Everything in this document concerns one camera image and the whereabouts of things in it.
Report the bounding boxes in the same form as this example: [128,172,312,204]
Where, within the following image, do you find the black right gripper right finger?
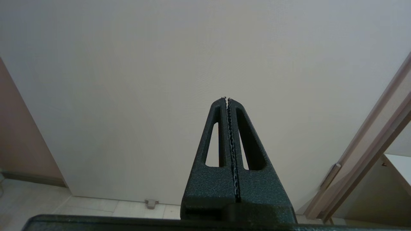
[227,98,297,222]

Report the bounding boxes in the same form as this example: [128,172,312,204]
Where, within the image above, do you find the cream white door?
[0,0,411,213]

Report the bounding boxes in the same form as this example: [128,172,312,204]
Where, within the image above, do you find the brown closet frame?
[303,52,411,222]

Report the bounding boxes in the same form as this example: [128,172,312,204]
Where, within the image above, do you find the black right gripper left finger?
[180,97,238,220]

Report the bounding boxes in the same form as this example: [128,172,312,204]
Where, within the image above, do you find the white closet shelf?
[381,153,411,188]

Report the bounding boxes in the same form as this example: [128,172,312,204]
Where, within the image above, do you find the closet frame hinge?
[320,163,342,190]

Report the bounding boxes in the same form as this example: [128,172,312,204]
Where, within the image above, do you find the dark baseboard strip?
[0,169,68,188]

